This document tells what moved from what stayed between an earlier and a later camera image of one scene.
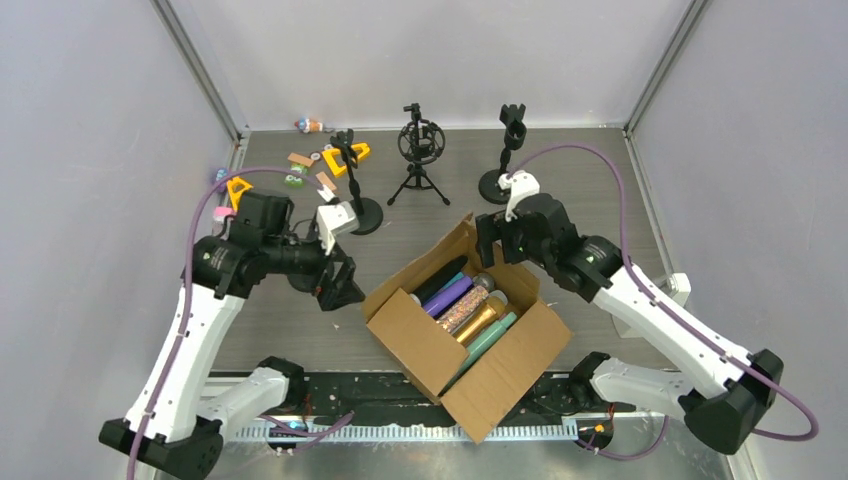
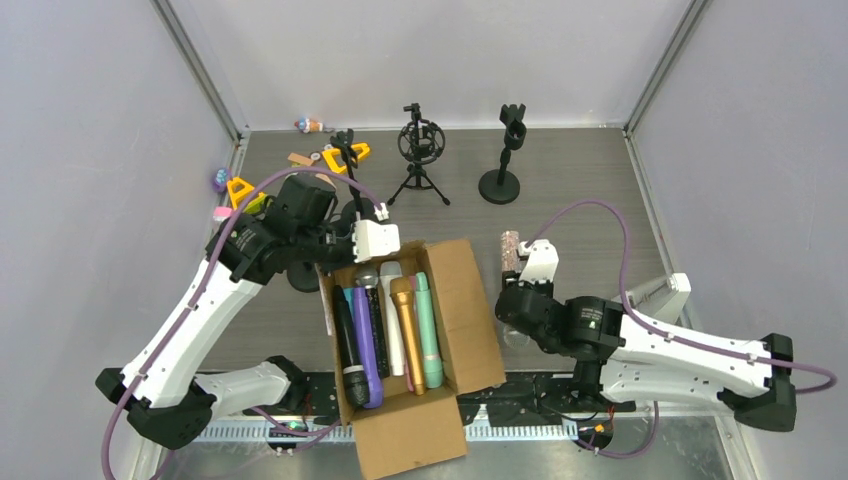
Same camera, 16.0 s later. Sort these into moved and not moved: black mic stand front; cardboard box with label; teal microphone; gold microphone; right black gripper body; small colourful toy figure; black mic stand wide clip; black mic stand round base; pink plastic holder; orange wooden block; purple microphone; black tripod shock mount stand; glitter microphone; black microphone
Moved: right black gripper body; cardboard box with label; purple microphone; teal microphone; gold microphone; black microphone; glitter microphone
Not moved: orange wooden block; black tripod shock mount stand; pink plastic holder; black mic stand round base; black mic stand wide clip; black mic stand front; small colourful toy figure
